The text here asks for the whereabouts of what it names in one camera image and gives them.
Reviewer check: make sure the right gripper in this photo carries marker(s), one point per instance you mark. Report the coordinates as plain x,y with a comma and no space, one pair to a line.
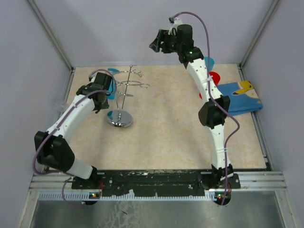
162,36

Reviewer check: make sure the teal wine glass front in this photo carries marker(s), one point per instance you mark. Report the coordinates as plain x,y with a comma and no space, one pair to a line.
209,62

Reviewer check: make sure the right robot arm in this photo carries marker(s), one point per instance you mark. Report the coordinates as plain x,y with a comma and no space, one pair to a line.
178,39

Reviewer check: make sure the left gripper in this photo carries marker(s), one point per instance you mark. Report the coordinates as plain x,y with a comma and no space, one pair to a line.
105,105

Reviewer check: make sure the blue wine glass back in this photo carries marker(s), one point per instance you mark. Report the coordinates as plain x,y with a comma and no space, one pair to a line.
112,86

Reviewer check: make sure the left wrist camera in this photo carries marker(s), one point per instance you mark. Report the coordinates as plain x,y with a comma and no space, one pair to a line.
92,77

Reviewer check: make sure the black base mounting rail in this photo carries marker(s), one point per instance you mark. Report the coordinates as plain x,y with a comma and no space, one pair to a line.
150,183

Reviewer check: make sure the chrome wine glass rack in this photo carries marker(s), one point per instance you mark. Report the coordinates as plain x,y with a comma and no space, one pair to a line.
119,117

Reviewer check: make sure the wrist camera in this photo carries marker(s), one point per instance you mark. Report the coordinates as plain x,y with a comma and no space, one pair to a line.
92,77
175,22

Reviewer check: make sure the blue pikachu cloth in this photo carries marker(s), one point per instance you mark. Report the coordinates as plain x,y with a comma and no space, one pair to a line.
243,97

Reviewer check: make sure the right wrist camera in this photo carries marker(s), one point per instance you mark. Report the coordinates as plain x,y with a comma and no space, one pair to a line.
175,22

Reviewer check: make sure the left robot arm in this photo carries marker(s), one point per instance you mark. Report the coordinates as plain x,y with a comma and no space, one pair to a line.
52,146

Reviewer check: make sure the red wine glass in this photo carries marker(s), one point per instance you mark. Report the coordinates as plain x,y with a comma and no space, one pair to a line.
213,80

